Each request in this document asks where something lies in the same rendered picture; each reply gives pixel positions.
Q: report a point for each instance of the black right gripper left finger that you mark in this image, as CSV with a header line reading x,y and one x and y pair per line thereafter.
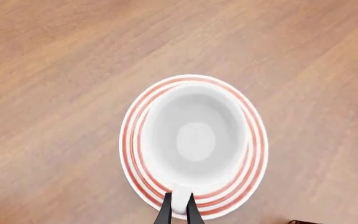
x,y
165,211

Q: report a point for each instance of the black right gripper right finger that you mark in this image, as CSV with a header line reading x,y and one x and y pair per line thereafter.
x,y
194,211

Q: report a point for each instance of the white mug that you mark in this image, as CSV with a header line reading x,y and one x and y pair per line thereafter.
x,y
194,130

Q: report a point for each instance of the white plate with red rings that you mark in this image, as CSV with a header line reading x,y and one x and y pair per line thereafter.
x,y
256,140

